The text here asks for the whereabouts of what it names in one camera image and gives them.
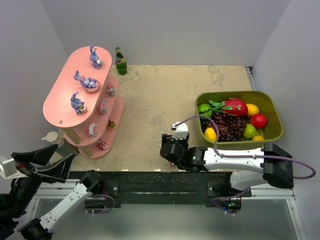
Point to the olive green plastic bin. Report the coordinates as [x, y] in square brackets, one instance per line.
[273, 130]

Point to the small purple bunny cupcake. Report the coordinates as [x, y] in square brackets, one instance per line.
[77, 104]

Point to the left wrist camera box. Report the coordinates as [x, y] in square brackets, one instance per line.
[7, 167]

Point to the red apple toy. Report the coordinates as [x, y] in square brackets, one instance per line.
[259, 120]

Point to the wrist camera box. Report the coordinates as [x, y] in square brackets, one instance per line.
[7, 167]
[181, 131]

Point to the yellow lemon toy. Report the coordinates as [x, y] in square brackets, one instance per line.
[252, 109]

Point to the red white cake toy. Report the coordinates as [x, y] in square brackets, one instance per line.
[101, 144]

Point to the orange fruit toy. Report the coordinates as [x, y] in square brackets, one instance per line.
[258, 138]

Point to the pink tiered shelf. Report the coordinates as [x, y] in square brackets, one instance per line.
[58, 111]

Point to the yellow mango toy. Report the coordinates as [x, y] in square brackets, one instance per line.
[210, 134]

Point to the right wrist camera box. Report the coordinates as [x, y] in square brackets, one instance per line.
[181, 131]

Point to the pink round cake toy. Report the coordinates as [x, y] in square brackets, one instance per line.
[111, 125]

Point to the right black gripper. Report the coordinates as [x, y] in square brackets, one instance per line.
[167, 148]

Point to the purple bunny figure toy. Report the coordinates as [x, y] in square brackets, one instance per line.
[95, 60]

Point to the green glass bottle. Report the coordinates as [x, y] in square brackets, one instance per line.
[120, 62]

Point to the aluminium rail frame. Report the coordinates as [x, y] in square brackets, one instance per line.
[154, 97]

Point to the green soap dispenser bottle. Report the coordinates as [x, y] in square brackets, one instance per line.
[64, 147]

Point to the pink white cake toy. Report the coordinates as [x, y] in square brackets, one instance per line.
[92, 130]

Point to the purple grape bunch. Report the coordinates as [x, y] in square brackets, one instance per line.
[230, 128]

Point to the pink bunny figure toy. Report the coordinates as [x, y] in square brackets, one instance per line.
[111, 89]

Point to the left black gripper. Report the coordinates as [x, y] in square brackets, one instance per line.
[19, 167]

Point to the pink egg shaped toy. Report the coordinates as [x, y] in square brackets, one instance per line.
[103, 108]

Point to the pink dragon fruit toy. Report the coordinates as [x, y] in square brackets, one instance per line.
[232, 106]

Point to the green pear toy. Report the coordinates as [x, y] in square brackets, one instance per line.
[250, 131]

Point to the purple bunny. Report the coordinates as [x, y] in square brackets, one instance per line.
[90, 85]

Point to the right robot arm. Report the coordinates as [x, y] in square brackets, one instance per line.
[250, 167]

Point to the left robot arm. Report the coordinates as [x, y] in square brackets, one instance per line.
[20, 207]

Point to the black base frame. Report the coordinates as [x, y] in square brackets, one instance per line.
[161, 188]

